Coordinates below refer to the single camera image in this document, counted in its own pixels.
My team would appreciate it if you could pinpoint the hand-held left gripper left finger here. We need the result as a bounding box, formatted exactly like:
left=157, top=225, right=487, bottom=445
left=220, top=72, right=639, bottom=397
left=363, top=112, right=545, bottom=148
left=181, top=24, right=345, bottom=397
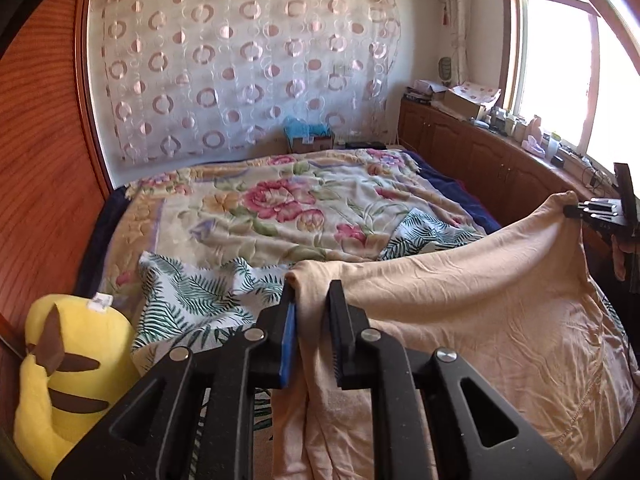
left=52, top=282, right=301, bottom=480

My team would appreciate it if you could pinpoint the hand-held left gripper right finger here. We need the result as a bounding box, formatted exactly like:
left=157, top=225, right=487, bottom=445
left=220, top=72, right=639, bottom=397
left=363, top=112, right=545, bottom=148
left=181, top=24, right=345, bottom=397
left=327, top=280, right=591, bottom=480

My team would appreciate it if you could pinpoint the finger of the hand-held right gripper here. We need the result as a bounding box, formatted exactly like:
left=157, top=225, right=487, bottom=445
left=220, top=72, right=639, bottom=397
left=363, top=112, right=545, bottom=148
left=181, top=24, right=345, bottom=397
left=564, top=199, right=621, bottom=221

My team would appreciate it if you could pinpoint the beige printed T-shirt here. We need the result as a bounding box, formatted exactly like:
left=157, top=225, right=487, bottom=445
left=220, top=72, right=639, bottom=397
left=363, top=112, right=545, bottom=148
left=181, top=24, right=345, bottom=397
left=272, top=191, right=640, bottom=480

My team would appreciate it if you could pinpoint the person's right hand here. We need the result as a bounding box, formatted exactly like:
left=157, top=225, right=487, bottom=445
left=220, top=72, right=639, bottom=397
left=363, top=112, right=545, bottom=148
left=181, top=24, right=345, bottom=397
left=611, top=237, right=630, bottom=281

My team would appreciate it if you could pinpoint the leaf print bed sheet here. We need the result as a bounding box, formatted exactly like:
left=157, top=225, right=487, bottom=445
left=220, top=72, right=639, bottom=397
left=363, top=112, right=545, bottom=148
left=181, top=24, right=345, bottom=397
left=131, top=207, right=488, bottom=431

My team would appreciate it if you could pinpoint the floral blanket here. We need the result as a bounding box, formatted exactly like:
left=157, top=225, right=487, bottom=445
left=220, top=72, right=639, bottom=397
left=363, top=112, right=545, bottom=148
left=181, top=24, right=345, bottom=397
left=107, top=147, right=488, bottom=311

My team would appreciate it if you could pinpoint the window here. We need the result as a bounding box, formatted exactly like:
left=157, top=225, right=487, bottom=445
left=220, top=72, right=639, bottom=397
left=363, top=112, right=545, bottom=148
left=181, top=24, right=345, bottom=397
left=502, top=0, right=640, bottom=171

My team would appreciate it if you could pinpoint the wooden sideboard cabinet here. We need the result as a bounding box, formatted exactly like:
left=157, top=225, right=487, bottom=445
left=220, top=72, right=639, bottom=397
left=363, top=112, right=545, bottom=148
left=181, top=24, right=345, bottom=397
left=397, top=97, right=626, bottom=261

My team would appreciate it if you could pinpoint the pink dotted paper sheet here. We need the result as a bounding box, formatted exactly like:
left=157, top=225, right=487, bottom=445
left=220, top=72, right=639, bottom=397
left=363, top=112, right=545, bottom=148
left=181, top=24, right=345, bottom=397
left=457, top=81, right=502, bottom=106

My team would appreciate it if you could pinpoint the open cardboard box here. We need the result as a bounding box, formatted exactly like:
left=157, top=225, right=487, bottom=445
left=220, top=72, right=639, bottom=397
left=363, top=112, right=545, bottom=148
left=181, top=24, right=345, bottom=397
left=444, top=89, right=486, bottom=121

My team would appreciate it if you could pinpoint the yellow plush toy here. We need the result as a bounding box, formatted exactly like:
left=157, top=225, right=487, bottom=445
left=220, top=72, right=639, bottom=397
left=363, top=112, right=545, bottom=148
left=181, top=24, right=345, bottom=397
left=14, top=292, right=141, bottom=478

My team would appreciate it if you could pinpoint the small cardboard box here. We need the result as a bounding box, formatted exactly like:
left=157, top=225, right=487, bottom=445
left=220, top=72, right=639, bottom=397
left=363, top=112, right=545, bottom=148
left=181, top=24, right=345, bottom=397
left=290, top=132, right=335, bottom=153

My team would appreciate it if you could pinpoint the teal cloth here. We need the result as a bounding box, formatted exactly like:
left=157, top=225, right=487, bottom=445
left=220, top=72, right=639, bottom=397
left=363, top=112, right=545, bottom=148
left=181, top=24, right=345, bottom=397
left=284, top=116, right=333, bottom=138

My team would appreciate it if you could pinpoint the pale window drape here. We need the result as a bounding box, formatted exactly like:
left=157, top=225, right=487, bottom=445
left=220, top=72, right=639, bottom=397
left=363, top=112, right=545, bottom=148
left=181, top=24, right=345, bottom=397
left=440, top=0, right=473, bottom=83

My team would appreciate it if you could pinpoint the sheer circle pattern curtain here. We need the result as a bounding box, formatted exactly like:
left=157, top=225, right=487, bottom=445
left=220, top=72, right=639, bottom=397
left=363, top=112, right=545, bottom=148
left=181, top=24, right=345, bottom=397
left=90, top=0, right=403, bottom=163

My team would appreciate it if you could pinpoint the slatted wooden wardrobe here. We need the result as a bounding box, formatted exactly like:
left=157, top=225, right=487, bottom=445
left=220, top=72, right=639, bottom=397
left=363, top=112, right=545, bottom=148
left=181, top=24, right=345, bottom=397
left=0, top=0, right=113, bottom=431

